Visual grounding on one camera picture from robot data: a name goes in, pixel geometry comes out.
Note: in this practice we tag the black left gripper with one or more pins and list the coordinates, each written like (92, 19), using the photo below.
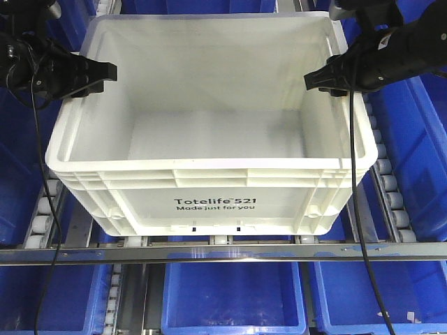
(38, 70)

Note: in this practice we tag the blue bin destination lower left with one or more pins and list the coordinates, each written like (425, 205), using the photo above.
(75, 302)

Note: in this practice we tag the destination roller track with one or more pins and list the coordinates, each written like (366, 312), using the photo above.
(390, 199)
(42, 228)

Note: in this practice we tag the blue bin destination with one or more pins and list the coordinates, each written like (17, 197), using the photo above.
(75, 302)
(411, 116)
(414, 294)
(233, 298)
(25, 121)

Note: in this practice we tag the destination left roller track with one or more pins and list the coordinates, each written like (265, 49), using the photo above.
(42, 228)

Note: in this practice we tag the white plastic Totelife tote bin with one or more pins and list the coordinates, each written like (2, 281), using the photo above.
(210, 129)

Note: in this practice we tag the destination right roller track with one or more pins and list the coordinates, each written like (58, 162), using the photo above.
(390, 199)

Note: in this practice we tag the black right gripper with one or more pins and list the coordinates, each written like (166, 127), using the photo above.
(387, 51)

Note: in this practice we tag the blue bin destination lower right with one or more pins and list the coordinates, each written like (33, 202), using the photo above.
(414, 294)

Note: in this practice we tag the blue bin destination lower centre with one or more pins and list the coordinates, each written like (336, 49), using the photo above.
(233, 298)

